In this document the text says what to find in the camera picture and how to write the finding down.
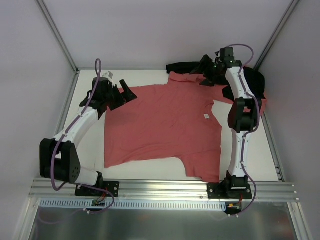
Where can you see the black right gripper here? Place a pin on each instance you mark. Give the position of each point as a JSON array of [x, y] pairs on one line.
[[208, 70]]

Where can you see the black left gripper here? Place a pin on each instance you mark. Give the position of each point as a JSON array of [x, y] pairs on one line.
[[118, 97]]

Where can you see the pink t-shirt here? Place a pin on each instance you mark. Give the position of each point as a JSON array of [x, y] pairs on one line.
[[172, 120], [223, 93]]

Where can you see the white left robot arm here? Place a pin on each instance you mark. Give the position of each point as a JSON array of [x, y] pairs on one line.
[[58, 157]]

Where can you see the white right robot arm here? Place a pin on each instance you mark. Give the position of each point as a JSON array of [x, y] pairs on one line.
[[243, 120]]

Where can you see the black t-shirt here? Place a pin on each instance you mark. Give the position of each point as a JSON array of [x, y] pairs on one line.
[[180, 72]]

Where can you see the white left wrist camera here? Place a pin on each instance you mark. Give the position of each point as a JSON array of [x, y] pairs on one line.
[[109, 75]]

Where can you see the left side aluminium rail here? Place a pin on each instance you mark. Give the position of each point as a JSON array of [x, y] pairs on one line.
[[62, 115]]

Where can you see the aluminium rail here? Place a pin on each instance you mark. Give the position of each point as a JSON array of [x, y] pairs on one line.
[[176, 190], [273, 149], [62, 115]]

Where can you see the right aluminium frame post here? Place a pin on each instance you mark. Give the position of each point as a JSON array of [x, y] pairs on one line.
[[276, 33]]

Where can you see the aluminium frame post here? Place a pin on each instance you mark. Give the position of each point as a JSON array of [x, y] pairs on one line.
[[276, 33], [56, 33]]

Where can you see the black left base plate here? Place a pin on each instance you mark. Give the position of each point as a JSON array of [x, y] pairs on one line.
[[111, 186]]

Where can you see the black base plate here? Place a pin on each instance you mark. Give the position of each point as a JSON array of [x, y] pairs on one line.
[[221, 191], [111, 186]]

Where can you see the white slotted cable duct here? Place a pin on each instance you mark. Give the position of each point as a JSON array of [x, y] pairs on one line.
[[134, 204]]

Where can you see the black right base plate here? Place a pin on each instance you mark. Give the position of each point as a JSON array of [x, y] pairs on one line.
[[221, 191]]

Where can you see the aluminium front rail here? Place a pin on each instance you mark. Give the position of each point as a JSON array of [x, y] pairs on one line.
[[176, 190]]

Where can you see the right side aluminium rail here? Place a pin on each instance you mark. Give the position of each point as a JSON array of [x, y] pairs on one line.
[[273, 149]]

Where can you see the left aluminium frame post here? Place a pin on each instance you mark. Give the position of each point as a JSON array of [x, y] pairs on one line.
[[56, 33]]

